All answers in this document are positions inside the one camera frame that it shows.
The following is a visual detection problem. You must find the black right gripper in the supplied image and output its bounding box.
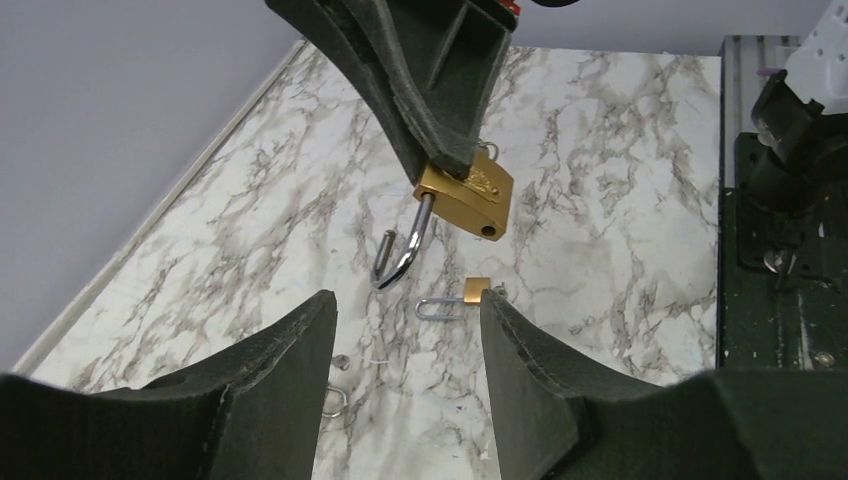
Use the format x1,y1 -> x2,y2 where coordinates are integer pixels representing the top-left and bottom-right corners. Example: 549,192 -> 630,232
265,0 -> 521,185

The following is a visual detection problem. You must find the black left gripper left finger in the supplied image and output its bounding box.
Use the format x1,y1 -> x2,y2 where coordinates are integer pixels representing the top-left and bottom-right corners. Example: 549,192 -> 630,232
1,290 -> 337,479

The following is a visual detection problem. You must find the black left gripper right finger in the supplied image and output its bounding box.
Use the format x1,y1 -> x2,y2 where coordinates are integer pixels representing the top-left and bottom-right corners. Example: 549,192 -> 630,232
480,290 -> 847,479

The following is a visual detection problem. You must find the brass padlock with key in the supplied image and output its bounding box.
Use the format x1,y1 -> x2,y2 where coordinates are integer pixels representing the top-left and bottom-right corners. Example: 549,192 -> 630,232
321,354 -> 351,419

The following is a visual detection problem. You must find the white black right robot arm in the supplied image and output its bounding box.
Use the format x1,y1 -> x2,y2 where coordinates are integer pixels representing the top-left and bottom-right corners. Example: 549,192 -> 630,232
269,1 -> 847,289

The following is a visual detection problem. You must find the small brass padlock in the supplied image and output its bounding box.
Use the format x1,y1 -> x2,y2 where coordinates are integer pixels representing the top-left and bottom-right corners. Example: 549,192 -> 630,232
414,277 -> 507,321

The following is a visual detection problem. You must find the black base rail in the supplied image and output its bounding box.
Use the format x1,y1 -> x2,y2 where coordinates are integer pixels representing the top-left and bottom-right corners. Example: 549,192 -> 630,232
717,133 -> 847,371

